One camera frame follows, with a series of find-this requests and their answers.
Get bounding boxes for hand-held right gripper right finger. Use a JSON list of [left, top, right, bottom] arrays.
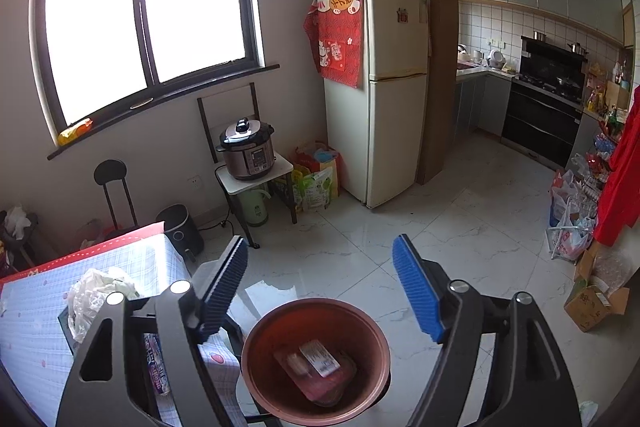
[[391, 234, 583, 427]]

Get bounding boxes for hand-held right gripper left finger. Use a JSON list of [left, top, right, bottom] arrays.
[[55, 235, 249, 427]]

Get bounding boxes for brown plastic bin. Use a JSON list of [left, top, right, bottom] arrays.
[[241, 299, 392, 420]]

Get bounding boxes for black air fryer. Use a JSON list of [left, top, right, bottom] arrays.
[[156, 204, 205, 258]]

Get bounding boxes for green thermos jug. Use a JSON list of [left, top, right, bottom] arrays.
[[235, 189, 271, 226]]

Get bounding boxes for purple snack packet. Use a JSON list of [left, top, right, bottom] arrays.
[[142, 332, 173, 398]]

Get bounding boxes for small white side table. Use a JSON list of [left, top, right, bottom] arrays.
[[215, 152, 299, 238]]

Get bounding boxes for green and white bag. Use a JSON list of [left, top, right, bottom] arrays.
[[292, 162, 336, 212]]

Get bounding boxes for steel pressure cooker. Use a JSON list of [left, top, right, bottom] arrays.
[[216, 118, 277, 181]]

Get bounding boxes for white plastic bag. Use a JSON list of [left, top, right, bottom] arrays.
[[66, 268, 143, 344]]

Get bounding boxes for red packet with white label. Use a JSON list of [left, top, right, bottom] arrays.
[[272, 339, 358, 408]]

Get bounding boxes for black round-back chair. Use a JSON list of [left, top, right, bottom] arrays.
[[93, 159, 140, 238]]

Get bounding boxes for pile of plastic bags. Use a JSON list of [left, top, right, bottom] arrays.
[[547, 167, 601, 263]]

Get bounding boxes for open cardboard box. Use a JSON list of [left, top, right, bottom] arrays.
[[564, 239, 632, 333]]

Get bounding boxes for cream refrigerator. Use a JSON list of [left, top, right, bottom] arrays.
[[314, 0, 431, 209]]

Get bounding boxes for table with checked tablecloth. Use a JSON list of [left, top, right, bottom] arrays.
[[0, 221, 251, 427]]

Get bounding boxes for grey lower kitchen cabinets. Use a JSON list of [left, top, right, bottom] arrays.
[[455, 64, 516, 140]]

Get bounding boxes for black window sill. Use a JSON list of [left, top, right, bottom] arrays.
[[47, 64, 280, 160]]

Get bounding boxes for black kitchen stove unit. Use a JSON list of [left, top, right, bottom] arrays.
[[501, 34, 591, 170]]

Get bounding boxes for yellow snack packet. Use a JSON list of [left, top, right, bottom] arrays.
[[57, 118, 94, 146]]

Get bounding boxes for dark basket with white paper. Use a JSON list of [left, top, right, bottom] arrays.
[[0, 204, 38, 258]]

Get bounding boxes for red hanging garment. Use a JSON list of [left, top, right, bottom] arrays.
[[592, 84, 640, 245]]

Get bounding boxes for red printed fridge cloth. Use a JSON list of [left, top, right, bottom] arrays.
[[302, 0, 368, 88]]

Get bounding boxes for group of bottles and jars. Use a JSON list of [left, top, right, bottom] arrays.
[[582, 59, 633, 132]]

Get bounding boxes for black framed window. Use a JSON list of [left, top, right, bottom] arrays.
[[32, 0, 266, 132]]

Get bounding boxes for black power cable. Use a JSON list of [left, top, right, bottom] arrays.
[[200, 219, 263, 250]]

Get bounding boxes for black metal frame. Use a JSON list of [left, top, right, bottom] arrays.
[[196, 82, 261, 152]]

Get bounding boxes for wooden door frame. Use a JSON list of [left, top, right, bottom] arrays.
[[419, 0, 466, 185]]

